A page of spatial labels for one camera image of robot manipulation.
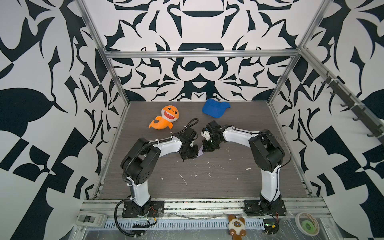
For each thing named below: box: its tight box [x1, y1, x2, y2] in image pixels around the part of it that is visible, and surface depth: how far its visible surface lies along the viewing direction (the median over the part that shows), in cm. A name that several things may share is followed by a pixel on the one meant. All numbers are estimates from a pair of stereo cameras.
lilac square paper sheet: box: [196, 145, 205, 158], surface depth 95 cm
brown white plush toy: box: [228, 214, 247, 240], surface depth 69 cm
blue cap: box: [202, 98, 231, 119], surface depth 117 cm
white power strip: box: [75, 211, 108, 228], surface depth 70 cm
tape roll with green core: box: [295, 212, 320, 236], surface depth 71 cm
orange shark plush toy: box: [148, 105, 180, 130], surface depth 104 cm
